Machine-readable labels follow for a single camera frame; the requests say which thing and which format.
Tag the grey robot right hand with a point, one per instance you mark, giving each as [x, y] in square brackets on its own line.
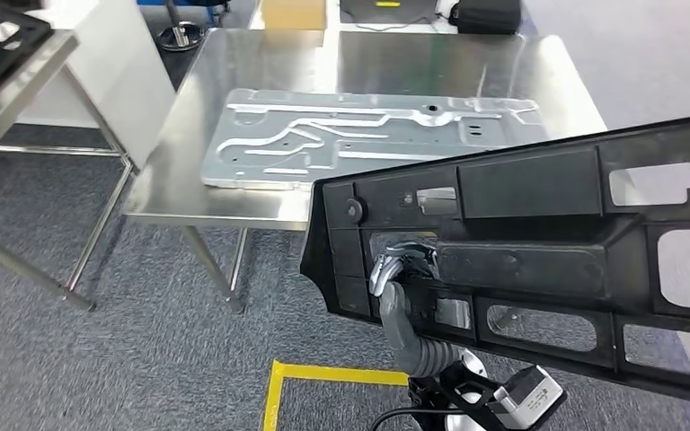
[395, 315]

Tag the black plastic mounting panel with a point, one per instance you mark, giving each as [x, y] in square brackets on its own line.
[529, 190]
[35, 33]

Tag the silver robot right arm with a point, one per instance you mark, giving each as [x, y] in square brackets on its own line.
[440, 360]

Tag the stainless steel workbench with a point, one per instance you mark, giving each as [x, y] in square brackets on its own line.
[250, 65]

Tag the yellow floor tape square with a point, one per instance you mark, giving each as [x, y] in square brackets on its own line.
[333, 375]

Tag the embossed aluminium sheet panel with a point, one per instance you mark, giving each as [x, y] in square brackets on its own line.
[273, 160]

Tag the white table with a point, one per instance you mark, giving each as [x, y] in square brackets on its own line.
[332, 15]

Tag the black bag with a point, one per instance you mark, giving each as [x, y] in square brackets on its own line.
[488, 16]

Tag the brown cardboard box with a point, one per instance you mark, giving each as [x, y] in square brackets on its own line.
[294, 13]

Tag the white cabinet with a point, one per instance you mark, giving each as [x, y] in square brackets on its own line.
[113, 77]

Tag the stainless steel side table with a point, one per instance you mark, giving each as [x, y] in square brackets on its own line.
[17, 89]

